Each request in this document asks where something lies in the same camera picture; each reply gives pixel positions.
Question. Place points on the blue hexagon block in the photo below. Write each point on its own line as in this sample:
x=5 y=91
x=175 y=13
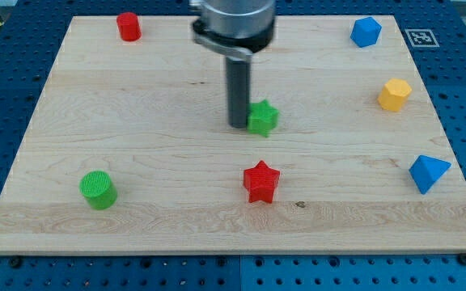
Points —
x=365 y=32

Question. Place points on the fiducial marker tag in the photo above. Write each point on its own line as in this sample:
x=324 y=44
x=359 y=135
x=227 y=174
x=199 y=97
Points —
x=421 y=38

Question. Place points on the green star block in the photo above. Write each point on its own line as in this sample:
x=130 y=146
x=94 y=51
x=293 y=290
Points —
x=263 y=118

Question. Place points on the red star block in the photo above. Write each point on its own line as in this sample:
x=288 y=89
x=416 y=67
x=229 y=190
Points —
x=261 y=182

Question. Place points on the yellow hexagon block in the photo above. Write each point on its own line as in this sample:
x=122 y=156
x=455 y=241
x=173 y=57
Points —
x=394 y=94

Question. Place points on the grey cylindrical pointer tool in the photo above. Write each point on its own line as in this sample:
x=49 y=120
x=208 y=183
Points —
x=238 y=78

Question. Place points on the blue triangle block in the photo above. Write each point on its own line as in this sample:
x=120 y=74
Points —
x=426 y=171

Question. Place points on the red cylinder block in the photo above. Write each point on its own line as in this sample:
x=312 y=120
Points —
x=128 y=26

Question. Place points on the green cylinder block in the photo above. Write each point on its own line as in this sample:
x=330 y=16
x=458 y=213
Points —
x=98 y=190

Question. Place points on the wooden board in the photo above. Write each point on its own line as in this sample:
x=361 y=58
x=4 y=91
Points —
x=152 y=114

